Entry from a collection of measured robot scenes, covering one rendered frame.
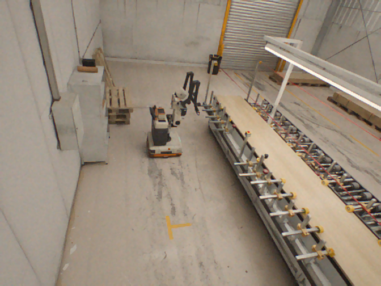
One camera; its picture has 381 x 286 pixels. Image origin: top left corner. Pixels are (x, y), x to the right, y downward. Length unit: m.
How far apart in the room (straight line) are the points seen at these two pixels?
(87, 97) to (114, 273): 2.45
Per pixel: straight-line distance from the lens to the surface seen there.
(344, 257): 3.03
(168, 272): 3.25
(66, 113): 2.91
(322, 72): 2.98
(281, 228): 3.13
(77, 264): 3.39
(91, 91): 3.74
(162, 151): 4.49
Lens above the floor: 2.95
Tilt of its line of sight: 35 degrees down
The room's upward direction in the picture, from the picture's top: 10 degrees clockwise
